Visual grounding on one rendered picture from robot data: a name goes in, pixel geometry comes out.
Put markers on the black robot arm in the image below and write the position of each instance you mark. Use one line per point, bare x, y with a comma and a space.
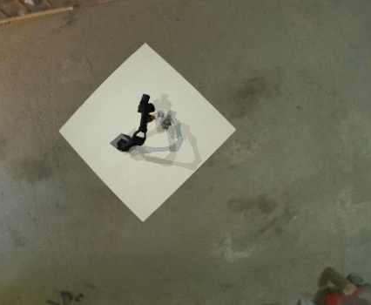
145, 109

